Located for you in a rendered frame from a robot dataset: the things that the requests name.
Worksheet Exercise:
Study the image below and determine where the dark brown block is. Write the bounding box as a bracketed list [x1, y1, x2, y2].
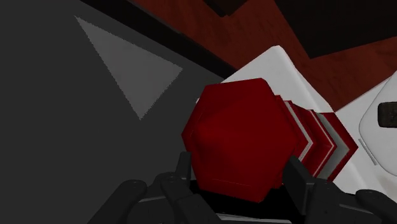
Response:
[377, 101, 397, 129]

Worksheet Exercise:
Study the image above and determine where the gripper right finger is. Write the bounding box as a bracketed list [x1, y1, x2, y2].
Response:
[282, 156, 397, 224]

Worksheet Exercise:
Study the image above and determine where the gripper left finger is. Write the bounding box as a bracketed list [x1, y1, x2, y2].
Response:
[87, 151, 221, 224]

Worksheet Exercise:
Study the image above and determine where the red hexagonal box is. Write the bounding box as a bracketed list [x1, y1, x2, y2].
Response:
[181, 77, 359, 204]

